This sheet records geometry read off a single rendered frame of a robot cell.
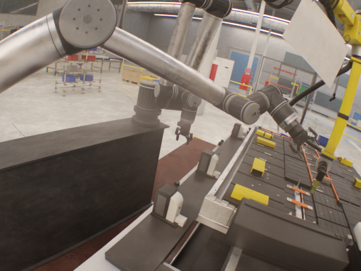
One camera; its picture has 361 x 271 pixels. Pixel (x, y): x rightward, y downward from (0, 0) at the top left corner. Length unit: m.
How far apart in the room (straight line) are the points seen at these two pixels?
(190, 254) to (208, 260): 0.51
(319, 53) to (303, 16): 0.16
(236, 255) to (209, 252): 0.28
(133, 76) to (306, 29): 8.79
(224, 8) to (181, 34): 0.36
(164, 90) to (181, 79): 0.63
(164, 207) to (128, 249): 0.22
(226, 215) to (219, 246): 0.19
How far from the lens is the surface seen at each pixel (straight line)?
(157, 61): 0.81
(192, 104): 1.42
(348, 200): 1.44
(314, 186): 0.96
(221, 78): 8.95
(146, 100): 1.63
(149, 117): 1.67
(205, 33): 1.53
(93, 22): 0.52
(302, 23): 0.81
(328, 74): 0.92
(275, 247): 0.66
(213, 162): 1.19
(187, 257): 1.39
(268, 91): 0.99
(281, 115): 0.97
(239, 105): 0.92
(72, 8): 0.53
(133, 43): 0.79
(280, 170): 1.34
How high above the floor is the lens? 1.49
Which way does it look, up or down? 21 degrees down
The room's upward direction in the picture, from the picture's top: 13 degrees clockwise
